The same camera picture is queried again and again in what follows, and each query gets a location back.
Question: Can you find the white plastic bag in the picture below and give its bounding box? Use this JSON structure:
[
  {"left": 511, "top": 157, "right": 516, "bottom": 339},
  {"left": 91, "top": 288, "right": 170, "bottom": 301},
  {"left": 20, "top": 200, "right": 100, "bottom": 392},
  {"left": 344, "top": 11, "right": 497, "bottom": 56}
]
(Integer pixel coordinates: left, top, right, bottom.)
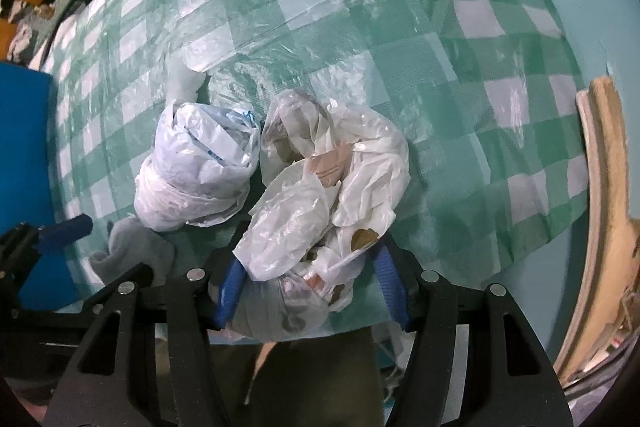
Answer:
[{"left": 134, "top": 67, "right": 262, "bottom": 233}]

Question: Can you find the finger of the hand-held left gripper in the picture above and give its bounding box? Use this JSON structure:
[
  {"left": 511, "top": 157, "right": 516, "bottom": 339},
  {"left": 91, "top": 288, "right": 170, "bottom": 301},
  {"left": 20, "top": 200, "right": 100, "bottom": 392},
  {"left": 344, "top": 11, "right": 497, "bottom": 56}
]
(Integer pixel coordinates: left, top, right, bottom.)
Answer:
[{"left": 10, "top": 214, "right": 94, "bottom": 258}]

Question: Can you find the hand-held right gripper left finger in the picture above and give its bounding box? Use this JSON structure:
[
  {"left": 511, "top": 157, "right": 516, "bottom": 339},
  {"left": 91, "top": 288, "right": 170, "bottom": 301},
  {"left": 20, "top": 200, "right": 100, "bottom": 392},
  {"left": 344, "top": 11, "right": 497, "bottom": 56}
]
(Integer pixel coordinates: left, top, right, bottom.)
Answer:
[{"left": 42, "top": 252, "right": 251, "bottom": 427}]

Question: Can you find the green checkered tablecloth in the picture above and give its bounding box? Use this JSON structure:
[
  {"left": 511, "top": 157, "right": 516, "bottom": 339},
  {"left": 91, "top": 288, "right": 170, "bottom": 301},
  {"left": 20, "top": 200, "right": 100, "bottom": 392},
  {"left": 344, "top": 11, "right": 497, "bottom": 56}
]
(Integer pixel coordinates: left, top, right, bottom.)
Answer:
[{"left": 27, "top": 0, "right": 591, "bottom": 343}]

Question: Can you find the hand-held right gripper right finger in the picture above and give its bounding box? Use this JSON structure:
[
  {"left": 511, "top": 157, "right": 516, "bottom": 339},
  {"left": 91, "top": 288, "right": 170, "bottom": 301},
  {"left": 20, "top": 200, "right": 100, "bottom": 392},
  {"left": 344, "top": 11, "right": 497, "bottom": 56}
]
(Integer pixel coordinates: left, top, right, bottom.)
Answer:
[{"left": 370, "top": 242, "right": 573, "bottom": 427}]

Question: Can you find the person's olive trouser leg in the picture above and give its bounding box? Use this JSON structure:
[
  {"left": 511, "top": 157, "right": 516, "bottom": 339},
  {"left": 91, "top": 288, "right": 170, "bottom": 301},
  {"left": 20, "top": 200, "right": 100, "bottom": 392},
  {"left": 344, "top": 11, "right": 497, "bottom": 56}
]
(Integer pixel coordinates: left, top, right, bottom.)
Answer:
[{"left": 245, "top": 332, "right": 386, "bottom": 427}]

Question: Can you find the blue cardboard box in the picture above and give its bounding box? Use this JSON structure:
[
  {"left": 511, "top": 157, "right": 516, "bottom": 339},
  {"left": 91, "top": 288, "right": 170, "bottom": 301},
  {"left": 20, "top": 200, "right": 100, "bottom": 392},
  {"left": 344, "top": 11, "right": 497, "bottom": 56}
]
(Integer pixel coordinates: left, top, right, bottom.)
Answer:
[{"left": 0, "top": 61, "right": 76, "bottom": 313}]

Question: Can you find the light grey sock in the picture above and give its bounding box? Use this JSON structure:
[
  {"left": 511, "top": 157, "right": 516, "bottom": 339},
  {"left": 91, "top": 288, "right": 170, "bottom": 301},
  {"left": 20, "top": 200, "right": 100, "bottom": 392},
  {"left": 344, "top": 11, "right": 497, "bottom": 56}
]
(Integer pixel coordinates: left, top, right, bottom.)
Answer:
[{"left": 89, "top": 219, "right": 176, "bottom": 288}]

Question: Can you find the translucent plastic bag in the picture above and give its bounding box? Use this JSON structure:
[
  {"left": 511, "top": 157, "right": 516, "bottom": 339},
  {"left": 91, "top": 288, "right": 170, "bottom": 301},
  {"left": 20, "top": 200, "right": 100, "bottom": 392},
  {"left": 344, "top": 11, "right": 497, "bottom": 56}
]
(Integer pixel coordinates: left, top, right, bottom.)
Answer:
[{"left": 232, "top": 88, "right": 412, "bottom": 340}]

